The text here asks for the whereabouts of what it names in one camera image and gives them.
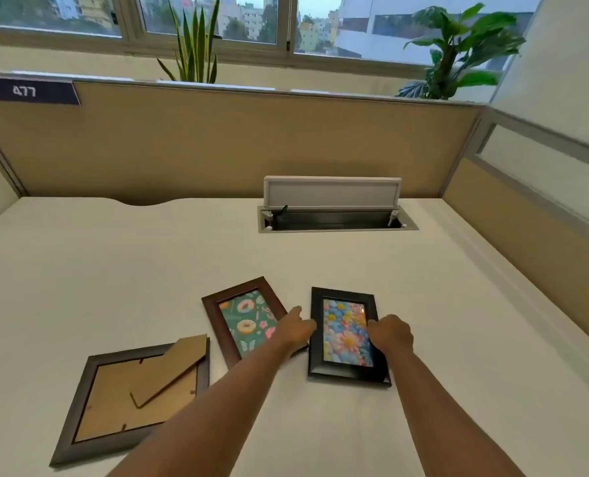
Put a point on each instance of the person's right hand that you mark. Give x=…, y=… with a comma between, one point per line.
x=392, y=335

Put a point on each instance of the person's left hand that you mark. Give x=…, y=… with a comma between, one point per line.
x=294, y=330

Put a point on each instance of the person's right thumb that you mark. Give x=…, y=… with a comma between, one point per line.
x=373, y=324

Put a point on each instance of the person's left thumb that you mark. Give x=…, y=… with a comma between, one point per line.
x=308, y=326

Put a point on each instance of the black frame with flower picture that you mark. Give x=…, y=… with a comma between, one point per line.
x=346, y=337

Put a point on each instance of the person's left forearm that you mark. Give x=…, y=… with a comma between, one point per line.
x=200, y=412

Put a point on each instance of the person's right forearm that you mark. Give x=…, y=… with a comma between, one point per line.
x=448, y=417

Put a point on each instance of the beige desk partition panel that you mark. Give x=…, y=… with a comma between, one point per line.
x=225, y=143

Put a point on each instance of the side partition with glass pane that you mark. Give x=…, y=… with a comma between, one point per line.
x=537, y=193

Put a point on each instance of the broad-leaf green plant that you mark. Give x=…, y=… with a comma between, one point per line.
x=456, y=49

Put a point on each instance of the snake plant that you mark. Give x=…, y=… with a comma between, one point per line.
x=192, y=44

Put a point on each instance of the dark blue number label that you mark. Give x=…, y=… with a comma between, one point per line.
x=23, y=90

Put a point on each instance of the brown frame with donut picture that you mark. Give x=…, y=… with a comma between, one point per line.
x=242, y=317

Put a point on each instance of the face-down frame with cardboard stand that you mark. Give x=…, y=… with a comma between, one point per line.
x=125, y=402

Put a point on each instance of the window with aluminium frame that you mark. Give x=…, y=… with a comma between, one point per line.
x=254, y=19

